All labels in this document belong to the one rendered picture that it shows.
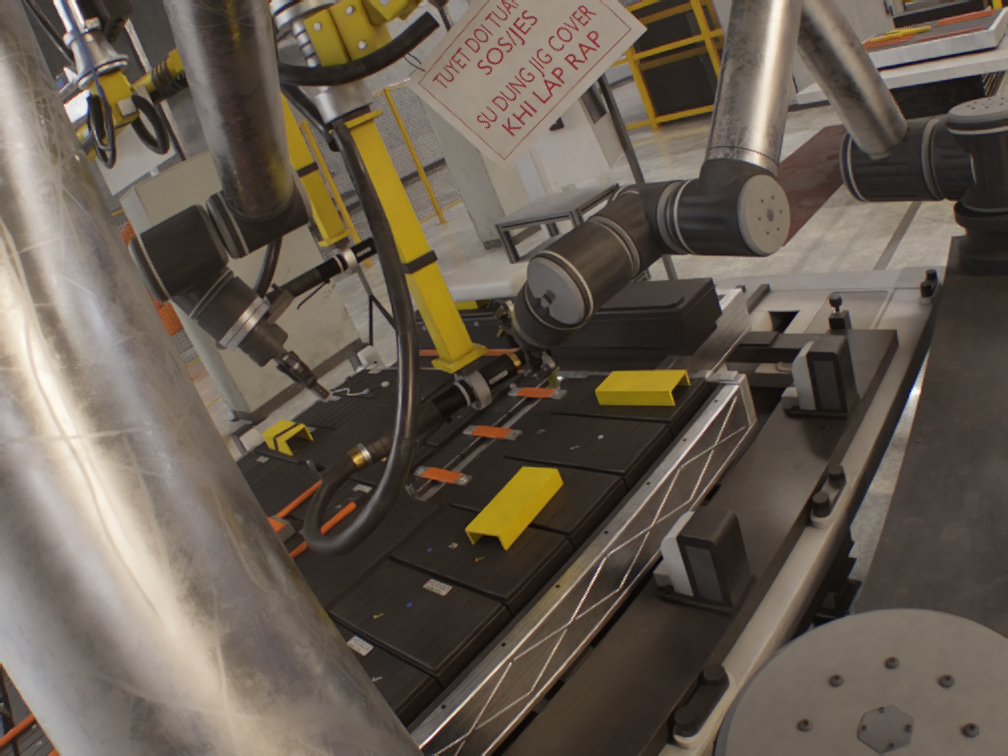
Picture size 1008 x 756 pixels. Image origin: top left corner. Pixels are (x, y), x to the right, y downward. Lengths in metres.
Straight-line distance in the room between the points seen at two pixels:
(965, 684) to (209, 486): 0.38
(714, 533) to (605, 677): 0.24
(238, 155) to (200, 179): 4.87
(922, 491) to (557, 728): 0.61
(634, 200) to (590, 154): 2.99
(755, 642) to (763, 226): 0.55
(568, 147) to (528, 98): 2.88
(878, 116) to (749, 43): 0.73
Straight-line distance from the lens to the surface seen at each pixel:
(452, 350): 1.29
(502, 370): 1.35
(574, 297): 0.92
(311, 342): 5.99
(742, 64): 1.00
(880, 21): 9.81
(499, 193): 7.39
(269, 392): 5.83
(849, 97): 1.66
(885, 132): 1.73
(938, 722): 0.41
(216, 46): 0.73
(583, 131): 3.99
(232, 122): 0.83
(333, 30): 1.20
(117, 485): 0.26
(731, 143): 0.95
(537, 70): 1.14
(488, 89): 1.16
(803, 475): 1.22
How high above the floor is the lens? 1.60
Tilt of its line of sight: 23 degrees down
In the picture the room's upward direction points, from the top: 24 degrees counter-clockwise
